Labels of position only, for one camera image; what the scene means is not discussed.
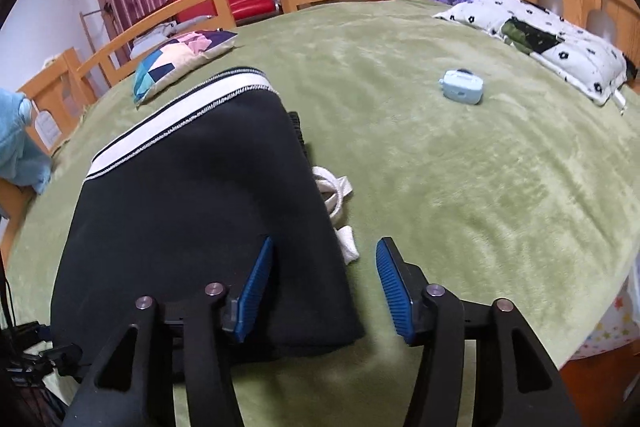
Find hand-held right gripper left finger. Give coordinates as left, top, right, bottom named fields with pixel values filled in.
left=62, top=236, right=276, bottom=427

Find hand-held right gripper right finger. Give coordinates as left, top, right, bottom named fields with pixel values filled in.
left=376, top=237, right=583, bottom=427

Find white flower print pillow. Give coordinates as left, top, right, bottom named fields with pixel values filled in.
left=432, top=0, right=630, bottom=108

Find light blue fleece cloth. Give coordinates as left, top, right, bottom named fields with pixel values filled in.
left=0, top=88, right=53, bottom=195

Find wooden ladder rack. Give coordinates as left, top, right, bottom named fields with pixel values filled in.
left=80, top=4, right=126, bottom=68

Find black pants with white stripes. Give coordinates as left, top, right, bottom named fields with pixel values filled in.
left=50, top=66, right=366, bottom=365

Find star print sheet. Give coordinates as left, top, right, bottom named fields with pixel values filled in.
left=575, top=287, right=640, bottom=360

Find geometric patchwork pillow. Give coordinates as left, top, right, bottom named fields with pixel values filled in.
left=132, top=28, right=238, bottom=105

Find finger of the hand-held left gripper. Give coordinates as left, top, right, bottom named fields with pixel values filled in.
left=30, top=343, right=83, bottom=378

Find green fleece blanket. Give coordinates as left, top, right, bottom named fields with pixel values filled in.
left=7, top=0, right=640, bottom=427

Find small light blue case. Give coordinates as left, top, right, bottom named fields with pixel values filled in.
left=439, top=68, right=485, bottom=105

